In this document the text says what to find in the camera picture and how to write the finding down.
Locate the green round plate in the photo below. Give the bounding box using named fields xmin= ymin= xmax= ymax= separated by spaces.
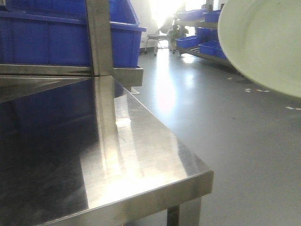
xmin=218 ymin=0 xmax=301 ymax=98

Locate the distant steel shelf rack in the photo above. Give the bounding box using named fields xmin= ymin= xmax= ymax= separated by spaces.
xmin=175 ymin=0 xmax=232 ymax=67

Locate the stainless steel shelf rack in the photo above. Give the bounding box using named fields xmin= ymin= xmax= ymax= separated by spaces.
xmin=0 ymin=0 xmax=144 ymax=95

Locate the round grey stool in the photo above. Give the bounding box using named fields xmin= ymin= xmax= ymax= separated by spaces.
xmin=144 ymin=33 xmax=170 ymax=57

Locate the distant blue bin lower left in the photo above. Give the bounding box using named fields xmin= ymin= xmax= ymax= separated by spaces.
xmin=176 ymin=35 xmax=200 ymax=48

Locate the distant blue bin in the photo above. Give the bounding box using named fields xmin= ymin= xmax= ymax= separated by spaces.
xmin=177 ymin=8 xmax=208 ymax=21
xmin=176 ymin=35 xmax=200 ymax=48
xmin=198 ymin=41 xmax=220 ymax=56

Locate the blue plastic bin right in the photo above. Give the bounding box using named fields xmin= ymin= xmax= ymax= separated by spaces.
xmin=109 ymin=0 xmax=146 ymax=68

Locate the blue plastic bin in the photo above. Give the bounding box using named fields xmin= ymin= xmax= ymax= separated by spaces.
xmin=0 ymin=0 xmax=91 ymax=66
xmin=109 ymin=0 xmax=146 ymax=68

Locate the distant blue bin lower right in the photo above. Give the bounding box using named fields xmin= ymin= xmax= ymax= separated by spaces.
xmin=198 ymin=41 xmax=220 ymax=56

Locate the distant blue bin upper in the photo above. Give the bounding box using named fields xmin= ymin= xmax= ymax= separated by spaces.
xmin=177 ymin=8 xmax=208 ymax=21

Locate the blue plastic bin middle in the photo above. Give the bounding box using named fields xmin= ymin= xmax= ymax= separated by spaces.
xmin=0 ymin=0 xmax=91 ymax=66

